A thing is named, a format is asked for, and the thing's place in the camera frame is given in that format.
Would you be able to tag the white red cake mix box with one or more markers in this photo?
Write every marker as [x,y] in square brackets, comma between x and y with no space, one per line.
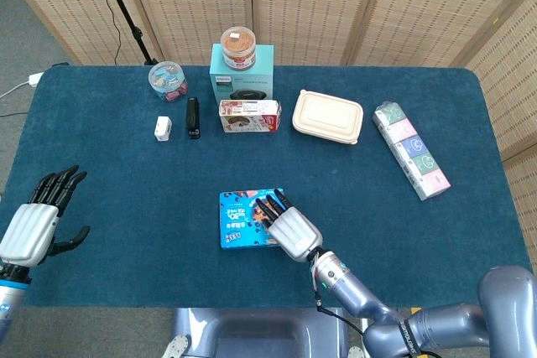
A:
[249,119]

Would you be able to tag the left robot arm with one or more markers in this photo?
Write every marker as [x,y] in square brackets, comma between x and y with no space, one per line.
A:
[8,299]

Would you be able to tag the teal Philips product box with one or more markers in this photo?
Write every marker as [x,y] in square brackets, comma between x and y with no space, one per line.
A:
[262,79]

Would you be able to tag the blue cookie box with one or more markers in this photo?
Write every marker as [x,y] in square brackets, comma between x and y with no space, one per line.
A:
[235,224]

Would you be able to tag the blue felt table cloth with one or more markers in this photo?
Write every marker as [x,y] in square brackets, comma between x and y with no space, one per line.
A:
[126,157]

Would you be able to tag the clear jar with brown snacks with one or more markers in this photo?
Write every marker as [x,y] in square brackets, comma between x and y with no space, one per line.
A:
[238,50]

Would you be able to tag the white power adapter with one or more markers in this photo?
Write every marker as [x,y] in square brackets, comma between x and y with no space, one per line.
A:
[162,128]

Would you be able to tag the beige lidded food container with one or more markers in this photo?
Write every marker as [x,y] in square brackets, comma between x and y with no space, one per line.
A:
[327,117]

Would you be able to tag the clear jar of binder clips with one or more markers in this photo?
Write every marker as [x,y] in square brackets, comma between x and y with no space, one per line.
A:
[168,81]

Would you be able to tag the multicolour tissue pack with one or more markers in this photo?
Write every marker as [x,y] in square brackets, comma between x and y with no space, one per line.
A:
[411,150]

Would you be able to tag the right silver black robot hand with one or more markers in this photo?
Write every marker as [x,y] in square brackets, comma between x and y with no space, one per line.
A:
[293,232]

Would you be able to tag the black stapler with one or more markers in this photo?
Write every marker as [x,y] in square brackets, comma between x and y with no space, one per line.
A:
[193,117]

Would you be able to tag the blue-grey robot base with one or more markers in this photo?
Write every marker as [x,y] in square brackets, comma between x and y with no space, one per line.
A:
[251,333]

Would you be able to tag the bamboo folding screen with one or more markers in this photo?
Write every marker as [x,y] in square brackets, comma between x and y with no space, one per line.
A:
[310,1]

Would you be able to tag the black tripod stand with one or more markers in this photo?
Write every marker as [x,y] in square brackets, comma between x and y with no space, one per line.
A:
[126,10]

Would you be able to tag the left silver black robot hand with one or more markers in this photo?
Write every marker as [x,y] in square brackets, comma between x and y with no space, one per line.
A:
[27,232]

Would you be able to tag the white power strip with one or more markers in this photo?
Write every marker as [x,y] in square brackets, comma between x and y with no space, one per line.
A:
[35,79]

